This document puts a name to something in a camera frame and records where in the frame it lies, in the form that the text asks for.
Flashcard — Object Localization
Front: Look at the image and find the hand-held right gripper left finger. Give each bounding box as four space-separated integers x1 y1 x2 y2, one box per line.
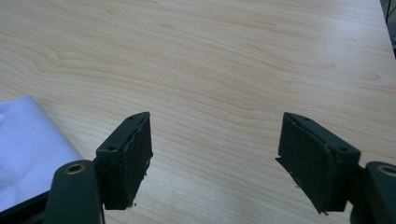
92 111 154 211

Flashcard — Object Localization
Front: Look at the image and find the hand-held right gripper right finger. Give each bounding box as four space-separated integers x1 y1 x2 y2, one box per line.
275 111 362 216

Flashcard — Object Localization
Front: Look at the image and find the light purple cloth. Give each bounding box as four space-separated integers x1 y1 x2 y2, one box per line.
0 95 84 213

